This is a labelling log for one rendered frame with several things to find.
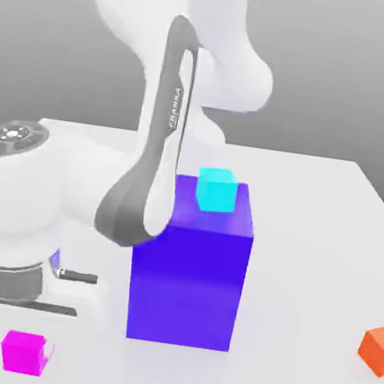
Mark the small orange cube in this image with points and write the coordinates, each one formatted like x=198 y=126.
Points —
x=376 y=348

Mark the large blue box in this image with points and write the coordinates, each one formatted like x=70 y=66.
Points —
x=186 y=280

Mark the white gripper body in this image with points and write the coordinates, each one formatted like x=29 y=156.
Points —
x=18 y=303

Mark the small cyan cube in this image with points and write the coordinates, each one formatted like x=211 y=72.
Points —
x=216 y=192

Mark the small magenta cube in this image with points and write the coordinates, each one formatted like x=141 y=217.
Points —
x=21 y=353

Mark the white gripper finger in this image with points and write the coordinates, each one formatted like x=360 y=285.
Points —
x=48 y=352

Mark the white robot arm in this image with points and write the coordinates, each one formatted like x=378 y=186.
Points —
x=25 y=203

